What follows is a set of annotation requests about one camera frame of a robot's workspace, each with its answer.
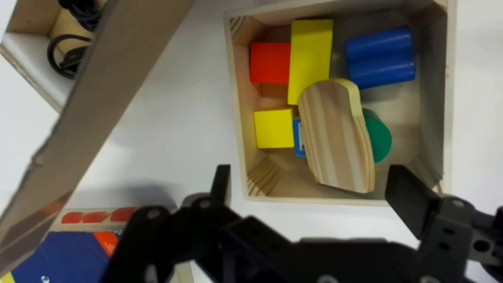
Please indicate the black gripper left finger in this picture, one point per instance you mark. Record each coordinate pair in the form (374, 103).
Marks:
(151, 237)

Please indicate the blue double cylinder block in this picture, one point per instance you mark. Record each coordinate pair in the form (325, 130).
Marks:
(379, 57)

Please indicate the red cube block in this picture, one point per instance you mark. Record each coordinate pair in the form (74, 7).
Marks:
(269, 64)

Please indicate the small brown wooden box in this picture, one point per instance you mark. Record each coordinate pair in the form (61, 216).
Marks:
(434, 104)

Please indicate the yellow cube block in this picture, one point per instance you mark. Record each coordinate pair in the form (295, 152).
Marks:
(273, 128)

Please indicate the green cylinder block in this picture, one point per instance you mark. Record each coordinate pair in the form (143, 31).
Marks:
(380, 139)

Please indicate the long yellow block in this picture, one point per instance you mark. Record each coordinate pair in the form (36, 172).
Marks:
(309, 57)

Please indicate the open brown cardboard box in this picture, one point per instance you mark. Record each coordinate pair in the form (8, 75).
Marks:
(104, 104)

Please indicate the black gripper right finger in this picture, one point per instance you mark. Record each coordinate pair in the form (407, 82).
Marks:
(440, 230)

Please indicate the blue printed block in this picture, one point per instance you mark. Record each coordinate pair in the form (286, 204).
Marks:
(297, 139)

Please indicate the brown wooden piece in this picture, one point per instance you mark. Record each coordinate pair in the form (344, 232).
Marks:
(338, 136)

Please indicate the blue artificial intelligence book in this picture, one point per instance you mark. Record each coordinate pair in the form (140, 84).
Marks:
(56, 257)

